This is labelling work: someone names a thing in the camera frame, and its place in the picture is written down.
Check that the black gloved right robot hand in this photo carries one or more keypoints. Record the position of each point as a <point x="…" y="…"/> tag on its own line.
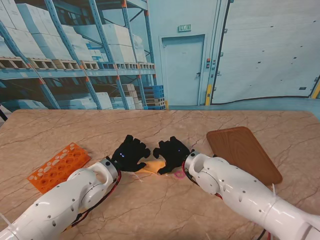
<point x="175" y="155"/>

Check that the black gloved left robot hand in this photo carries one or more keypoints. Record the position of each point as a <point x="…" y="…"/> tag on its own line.
<point x="127" y="157"/>

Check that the yellow cloth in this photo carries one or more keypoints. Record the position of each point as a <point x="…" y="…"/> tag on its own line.
<point x="153" y="167"/>

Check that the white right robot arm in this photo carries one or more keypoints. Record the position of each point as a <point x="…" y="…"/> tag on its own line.
<point x="237" y="192"/>

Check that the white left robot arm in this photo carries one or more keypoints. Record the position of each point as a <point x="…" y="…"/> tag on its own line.
<point x="62" y="205"/>

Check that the pink hair band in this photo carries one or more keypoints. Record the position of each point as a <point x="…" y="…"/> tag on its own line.
<point x="178" y="177"/>

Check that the brown wooden tray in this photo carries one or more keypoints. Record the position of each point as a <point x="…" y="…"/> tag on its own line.
<point x="245" y="152"/>

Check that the orange test tube rack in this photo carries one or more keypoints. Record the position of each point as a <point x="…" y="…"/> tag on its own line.
<point x="57" y="167"/>

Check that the warehouse print backdrop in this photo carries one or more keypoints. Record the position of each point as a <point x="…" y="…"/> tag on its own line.
<point x="175" y="62"/>

